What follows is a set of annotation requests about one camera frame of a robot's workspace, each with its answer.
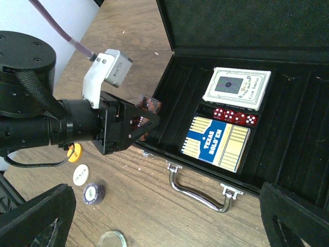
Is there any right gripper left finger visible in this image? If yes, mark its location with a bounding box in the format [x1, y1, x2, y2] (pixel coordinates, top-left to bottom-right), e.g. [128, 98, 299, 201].
[1, 184, 76, 246]

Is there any red black chip stack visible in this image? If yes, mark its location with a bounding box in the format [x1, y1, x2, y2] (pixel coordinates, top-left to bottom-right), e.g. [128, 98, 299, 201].
[131, 95, 162, 130]

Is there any white dealer button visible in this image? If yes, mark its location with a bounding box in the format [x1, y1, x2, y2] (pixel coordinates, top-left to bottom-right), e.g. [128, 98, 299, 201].
[72, 164, 89, 186]

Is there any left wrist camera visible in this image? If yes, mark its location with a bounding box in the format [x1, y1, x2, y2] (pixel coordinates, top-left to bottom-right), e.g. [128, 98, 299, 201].
[82, 49, 133, 109]

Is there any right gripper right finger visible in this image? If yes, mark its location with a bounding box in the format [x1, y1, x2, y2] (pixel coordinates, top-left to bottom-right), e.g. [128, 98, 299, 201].
[259, 182, 328, 246]

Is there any purple chip stack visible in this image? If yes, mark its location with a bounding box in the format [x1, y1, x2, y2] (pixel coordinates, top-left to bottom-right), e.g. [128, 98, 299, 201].
[82, 183, 105, 205]

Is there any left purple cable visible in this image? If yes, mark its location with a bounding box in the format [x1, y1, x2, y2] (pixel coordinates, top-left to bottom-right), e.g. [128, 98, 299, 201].
[28, 0, 97, 61]

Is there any blue yellow card deck box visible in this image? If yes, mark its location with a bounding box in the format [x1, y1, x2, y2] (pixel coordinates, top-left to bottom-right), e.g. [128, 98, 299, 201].
[180, 116, 251, 173]

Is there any black poker case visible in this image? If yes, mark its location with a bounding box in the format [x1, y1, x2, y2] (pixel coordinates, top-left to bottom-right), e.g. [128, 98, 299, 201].
[136, 1, 328, 210]

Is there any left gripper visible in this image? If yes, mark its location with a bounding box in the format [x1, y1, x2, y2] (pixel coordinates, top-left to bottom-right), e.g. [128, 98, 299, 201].
[96, 91, 160, 155]

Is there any white card deck box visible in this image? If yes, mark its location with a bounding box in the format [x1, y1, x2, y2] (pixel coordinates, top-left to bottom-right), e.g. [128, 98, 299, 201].
[203, 67, 271, 111]

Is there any clear acrylic dealer puck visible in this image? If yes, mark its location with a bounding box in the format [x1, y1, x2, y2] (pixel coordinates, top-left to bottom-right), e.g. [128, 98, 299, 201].
[96, 231, 127, 247]

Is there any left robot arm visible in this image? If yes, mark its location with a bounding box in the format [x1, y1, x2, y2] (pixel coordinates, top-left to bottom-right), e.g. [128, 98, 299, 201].
[1, 31, 159, 157]

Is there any orange big blind button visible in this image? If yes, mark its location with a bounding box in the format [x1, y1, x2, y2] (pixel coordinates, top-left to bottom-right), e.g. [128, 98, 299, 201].
[67, 143, 83, 163]

